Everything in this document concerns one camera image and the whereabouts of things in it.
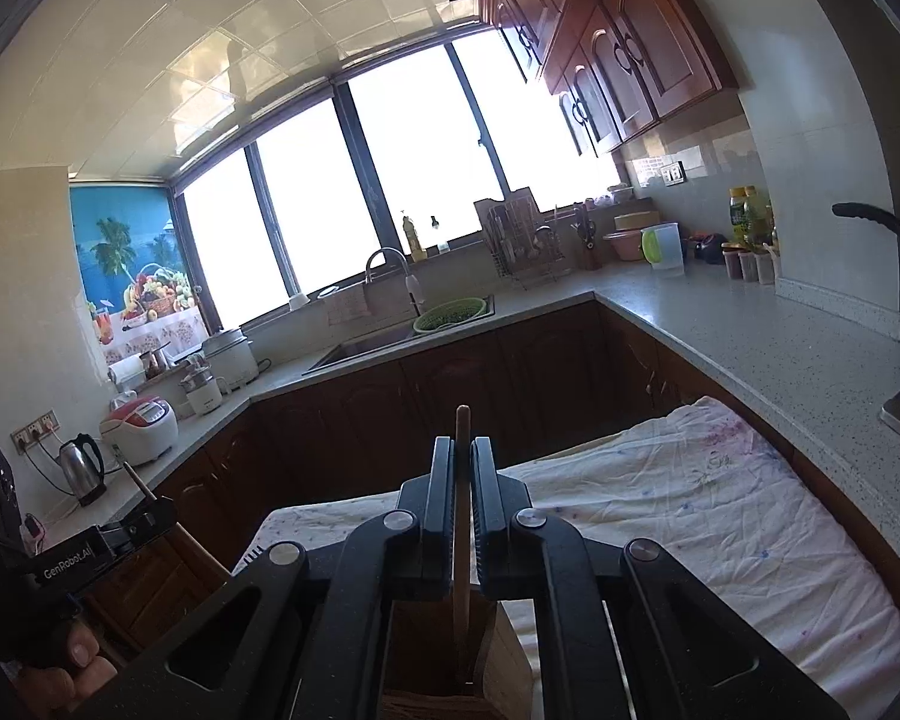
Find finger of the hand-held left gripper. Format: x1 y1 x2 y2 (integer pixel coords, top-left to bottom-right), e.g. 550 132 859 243
99 496 179 552

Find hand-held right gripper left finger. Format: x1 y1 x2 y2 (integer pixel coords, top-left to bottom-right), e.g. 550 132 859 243
82 436 462 720

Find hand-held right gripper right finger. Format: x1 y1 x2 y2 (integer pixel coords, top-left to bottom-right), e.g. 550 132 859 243
469 436 852 720

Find dark chopstick with pale tip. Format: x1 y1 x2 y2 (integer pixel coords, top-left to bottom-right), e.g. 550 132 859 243
124 463 158 503

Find round-tipped wooden chopstick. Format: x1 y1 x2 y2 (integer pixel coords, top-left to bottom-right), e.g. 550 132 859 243
451 405 473 680

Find wooden utensil holder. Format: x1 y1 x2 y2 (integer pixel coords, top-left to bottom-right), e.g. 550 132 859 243
379 596 537 720

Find person's left hand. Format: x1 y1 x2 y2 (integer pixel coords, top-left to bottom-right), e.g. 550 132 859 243
15 617 119 720

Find steel electric kettle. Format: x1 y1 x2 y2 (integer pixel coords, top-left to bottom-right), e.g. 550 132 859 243
58 433 108 507

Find wooden base cabinets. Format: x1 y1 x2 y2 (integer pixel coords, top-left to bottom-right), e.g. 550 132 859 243
82 300 900 661

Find white and red rice cooker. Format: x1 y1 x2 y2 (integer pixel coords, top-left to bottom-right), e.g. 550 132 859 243
99 396 179 466

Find small white blender appliance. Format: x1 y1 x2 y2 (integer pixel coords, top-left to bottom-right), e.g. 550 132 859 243
178 364 226 417

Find paper towel roll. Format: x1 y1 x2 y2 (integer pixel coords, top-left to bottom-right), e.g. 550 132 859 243
107 355 147 391

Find steel kitchen sink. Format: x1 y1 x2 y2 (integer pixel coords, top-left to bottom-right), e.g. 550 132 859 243
304 296 496 374

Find large white electric cooker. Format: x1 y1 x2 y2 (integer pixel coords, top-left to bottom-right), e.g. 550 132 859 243
201 328 257 393

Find green colander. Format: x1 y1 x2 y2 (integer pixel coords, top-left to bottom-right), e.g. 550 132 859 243
412 298 488 335

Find floral white tablecloth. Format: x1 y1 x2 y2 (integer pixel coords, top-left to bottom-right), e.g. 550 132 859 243
232 396 900 720

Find chrome kitchen faucet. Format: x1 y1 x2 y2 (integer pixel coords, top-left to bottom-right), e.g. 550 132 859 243
365 247 426 316

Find hanging dish cloth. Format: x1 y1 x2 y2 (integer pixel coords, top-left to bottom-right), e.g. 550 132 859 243
322 286 370 327

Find dish soap bottle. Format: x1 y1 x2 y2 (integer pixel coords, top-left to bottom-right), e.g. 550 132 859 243
401 211 427 262

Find knife block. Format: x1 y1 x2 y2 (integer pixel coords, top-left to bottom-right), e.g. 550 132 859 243
574 204 601 271

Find pink bowl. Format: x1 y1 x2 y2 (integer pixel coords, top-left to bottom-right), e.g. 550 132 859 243
604 231 650 262

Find wooden cutting board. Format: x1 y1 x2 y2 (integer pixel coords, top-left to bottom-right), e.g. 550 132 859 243
474 191 537 241

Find clear pitcher with green lid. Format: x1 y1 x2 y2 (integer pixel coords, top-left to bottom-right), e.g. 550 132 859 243
641 221 685 275

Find large kitchen window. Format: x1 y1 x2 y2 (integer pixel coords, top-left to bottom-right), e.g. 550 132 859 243
169 26 623 331

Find yellow-capped drink bottle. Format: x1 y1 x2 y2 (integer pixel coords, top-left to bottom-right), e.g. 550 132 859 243
729 187 755 245

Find yellow oil bottle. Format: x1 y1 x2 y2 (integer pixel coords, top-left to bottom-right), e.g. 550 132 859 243
746 186 775 245

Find black wok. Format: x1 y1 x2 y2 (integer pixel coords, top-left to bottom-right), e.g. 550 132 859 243
832 196 900 252

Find black kettle power cable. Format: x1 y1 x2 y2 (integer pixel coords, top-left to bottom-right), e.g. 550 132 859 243
24 439 76 497

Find wall power outlet strip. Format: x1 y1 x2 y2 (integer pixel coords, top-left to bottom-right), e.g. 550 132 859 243
11 409 59 455

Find wire dish rack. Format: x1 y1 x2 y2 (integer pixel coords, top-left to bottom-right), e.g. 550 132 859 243
487 223 571 290

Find fruit and palm wall poster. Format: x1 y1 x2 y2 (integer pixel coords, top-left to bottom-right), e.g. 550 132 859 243
70 186 211 368

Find wooden wall cabinets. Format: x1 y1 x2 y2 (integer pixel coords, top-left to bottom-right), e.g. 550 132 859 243
476 0 740 158

